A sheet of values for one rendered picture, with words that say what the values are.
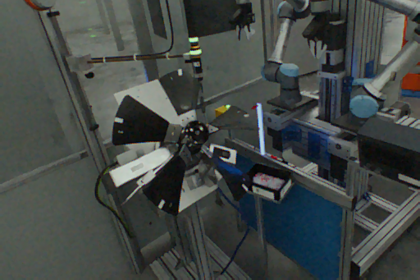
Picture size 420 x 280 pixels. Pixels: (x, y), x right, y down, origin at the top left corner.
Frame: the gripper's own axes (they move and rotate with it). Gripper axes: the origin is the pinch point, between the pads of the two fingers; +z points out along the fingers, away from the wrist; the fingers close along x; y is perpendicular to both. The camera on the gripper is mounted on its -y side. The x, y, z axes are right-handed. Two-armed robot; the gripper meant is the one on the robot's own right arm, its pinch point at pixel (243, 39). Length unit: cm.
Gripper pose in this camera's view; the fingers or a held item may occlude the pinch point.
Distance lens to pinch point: 180.4
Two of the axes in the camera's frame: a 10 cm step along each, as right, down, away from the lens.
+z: 1.4, 8.9, 4.3
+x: -6.1, -2.7, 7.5
